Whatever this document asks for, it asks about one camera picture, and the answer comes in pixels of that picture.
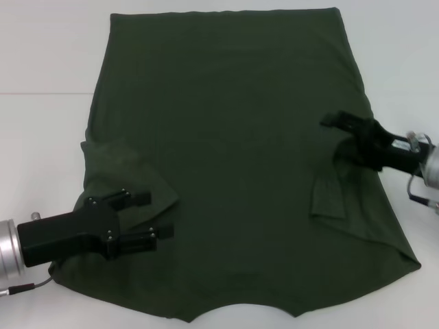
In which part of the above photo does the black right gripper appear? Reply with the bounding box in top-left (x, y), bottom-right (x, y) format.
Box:
top-left (318, 109), bottom-right (430, 176)

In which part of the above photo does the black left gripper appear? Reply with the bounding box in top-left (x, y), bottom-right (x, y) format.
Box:
top-left (16, 188), bottom-right (176, 269)

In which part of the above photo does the dark green t-shirt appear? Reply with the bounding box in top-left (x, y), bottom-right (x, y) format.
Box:
top-left (47, 7), bottom-right (423, 325)

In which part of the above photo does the right gripper cable with connector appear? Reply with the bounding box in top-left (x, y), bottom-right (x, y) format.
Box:
top-left (405, 131), bottom-right (439, 215)

